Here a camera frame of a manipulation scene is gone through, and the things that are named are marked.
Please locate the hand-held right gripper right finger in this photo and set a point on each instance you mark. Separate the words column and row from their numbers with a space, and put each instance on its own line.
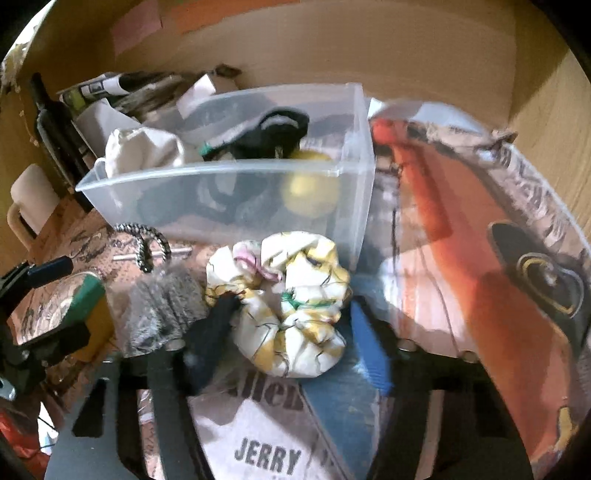
column 371, row 350

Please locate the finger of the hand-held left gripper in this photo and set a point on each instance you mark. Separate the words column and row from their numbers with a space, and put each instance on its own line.
column 48, row 270
column 55, row 339

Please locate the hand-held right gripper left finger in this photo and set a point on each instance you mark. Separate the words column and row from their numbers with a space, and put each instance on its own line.
column 210, row 339

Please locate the green yellow sponge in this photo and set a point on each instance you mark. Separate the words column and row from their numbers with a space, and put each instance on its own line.
column 85, row 300

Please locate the floral yellow white scrunchie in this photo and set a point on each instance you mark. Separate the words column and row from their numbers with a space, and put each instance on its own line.
column 295, row 304

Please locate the clear plastic storage box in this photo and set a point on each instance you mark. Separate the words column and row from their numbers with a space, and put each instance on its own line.
column 231, row 203

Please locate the grey furry cloth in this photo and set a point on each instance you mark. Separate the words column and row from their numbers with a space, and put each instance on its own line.
column 161, row 309

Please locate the red cloth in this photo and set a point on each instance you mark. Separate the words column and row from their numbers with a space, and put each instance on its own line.
column 18, row 434

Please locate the cream chair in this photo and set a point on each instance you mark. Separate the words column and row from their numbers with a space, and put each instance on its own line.
column 30, row 198

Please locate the thin metal rod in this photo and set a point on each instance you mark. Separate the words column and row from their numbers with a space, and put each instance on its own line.
column 178, row 252

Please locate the dark glass bottle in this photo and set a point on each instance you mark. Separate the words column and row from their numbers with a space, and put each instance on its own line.
column 57, row 134

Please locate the white cloth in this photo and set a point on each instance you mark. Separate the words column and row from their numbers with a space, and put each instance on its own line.
column 143, row 150

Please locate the white paper bag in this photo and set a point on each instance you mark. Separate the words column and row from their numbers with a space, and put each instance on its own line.
column 104, row 127

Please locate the yellow ball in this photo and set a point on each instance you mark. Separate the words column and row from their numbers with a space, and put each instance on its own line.
column 309, row 184

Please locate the white marker tube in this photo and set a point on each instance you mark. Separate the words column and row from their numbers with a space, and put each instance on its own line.
column 138, row 85

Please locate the black sock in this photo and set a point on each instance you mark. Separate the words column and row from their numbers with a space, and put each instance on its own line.
column 270, row 131

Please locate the pink wall paper sheet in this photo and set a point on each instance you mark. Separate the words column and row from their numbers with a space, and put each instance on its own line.
column 134, row 25

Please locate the orange wall paper sheet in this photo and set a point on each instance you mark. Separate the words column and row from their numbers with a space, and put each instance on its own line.
column 221, row 14

